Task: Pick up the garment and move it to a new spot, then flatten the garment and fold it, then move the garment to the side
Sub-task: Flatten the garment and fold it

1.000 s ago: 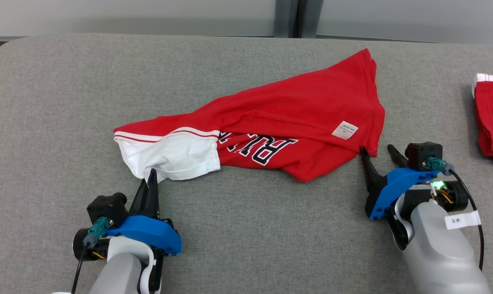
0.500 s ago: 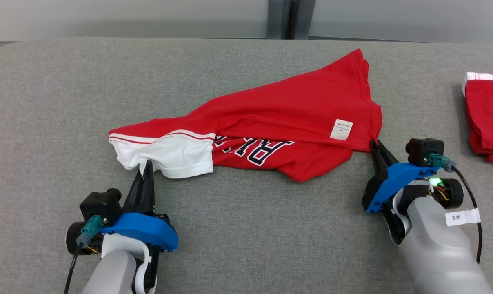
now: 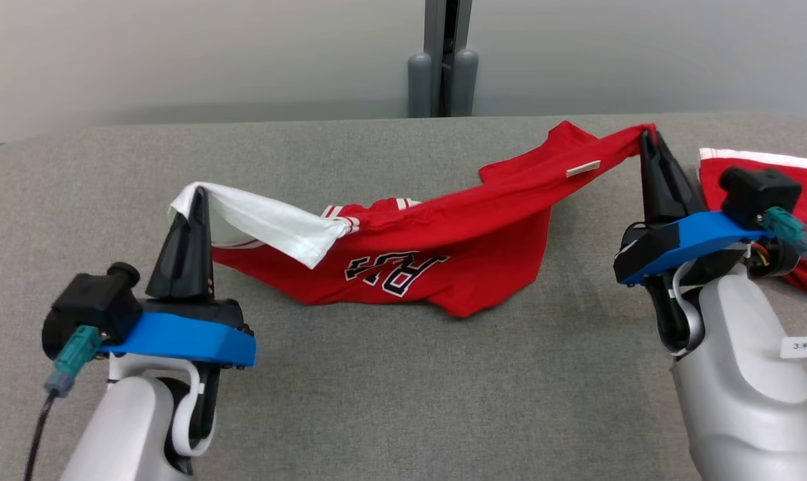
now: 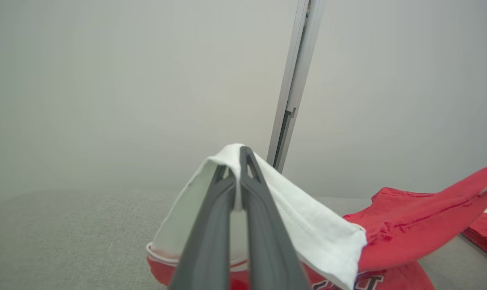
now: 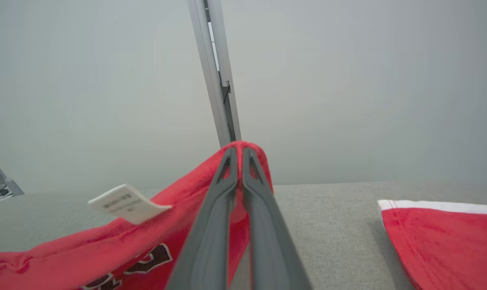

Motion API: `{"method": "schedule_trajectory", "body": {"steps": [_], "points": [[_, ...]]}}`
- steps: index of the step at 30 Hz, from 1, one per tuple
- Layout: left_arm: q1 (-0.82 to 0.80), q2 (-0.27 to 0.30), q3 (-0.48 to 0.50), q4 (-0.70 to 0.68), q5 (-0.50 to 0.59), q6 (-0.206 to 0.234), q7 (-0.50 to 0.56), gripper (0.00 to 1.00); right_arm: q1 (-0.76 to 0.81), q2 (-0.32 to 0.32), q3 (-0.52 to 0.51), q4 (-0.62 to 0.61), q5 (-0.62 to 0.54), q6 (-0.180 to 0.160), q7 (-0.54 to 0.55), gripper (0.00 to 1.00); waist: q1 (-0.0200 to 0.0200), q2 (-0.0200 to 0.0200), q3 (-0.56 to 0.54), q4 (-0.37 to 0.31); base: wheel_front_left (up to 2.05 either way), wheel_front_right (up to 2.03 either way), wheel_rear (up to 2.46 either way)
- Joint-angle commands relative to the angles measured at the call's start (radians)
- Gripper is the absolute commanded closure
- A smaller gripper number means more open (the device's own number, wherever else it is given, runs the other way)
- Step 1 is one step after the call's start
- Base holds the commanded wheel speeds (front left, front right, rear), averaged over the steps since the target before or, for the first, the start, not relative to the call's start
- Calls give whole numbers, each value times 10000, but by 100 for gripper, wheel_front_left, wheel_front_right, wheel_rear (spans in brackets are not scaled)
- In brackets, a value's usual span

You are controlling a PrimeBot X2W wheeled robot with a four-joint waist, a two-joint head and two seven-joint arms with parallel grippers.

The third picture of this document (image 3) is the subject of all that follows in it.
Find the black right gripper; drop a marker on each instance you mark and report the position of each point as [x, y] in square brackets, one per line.
[644, 244]

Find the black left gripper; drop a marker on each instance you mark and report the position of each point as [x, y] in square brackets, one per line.
[196, 307]

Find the red Bulls 23 shorts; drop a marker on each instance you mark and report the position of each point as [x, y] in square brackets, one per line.
[711, 184]

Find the red white basketball jersey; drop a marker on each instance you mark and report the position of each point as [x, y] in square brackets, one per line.
[483, 234]

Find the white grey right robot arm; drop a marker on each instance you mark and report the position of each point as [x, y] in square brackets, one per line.
[737, 374]

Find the blue right camera mount plate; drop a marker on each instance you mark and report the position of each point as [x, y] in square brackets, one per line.
[704, 234]

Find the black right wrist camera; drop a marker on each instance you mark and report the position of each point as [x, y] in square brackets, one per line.
[757, 190]

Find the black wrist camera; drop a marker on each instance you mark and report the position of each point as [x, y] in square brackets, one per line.
[89, 304]
[757, 190]

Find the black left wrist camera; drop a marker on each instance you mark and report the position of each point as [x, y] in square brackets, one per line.
[89, 304]

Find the grey cylindrical post foot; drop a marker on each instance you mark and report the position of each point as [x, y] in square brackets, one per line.
[419, 87]
[465, 83]

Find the grey partition post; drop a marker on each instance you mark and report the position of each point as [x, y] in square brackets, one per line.
[443, 27]

